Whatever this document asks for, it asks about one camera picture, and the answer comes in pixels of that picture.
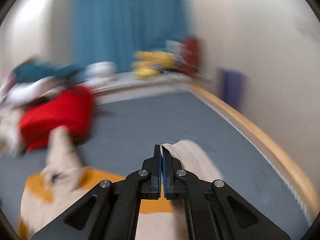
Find wooden bed frame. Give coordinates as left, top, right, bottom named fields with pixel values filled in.
left=191, top=85, right=319, bottom=222

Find yellow plush toy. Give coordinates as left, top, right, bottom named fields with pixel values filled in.
left=131, top=50, right=179, bottom=80

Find purple wall item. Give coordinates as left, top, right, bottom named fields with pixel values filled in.
left=219, top=68, right=247, bottom=108

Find teal garment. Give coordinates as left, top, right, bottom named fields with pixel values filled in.
left=12, top=58, right=88, bottom=83

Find white garment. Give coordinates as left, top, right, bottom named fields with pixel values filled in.
left=0, top=76, right=75, bottom=155

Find red garment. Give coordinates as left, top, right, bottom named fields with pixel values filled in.
left=19, top=86, right=96, bottom=152

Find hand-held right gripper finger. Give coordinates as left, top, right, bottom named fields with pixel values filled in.
left=31, top=144, right=164, bottom=240
left=162, top=144, right=290, bottom=240

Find white headboard shelf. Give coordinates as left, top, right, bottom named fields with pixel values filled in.
left=94, top=72, right=213, bottom=103

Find blue curtain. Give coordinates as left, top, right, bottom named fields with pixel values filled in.
left=72, top=0, right=196, bottom=73

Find white plush toy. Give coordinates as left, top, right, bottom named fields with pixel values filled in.
left=86, top=62, right=118, bottom=81

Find cream and orange cloth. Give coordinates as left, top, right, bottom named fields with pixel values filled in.
left=17, top=126, right=224, bottom=240

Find red bag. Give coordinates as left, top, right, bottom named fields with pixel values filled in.
left=178, top=37, right=203, bottom=76

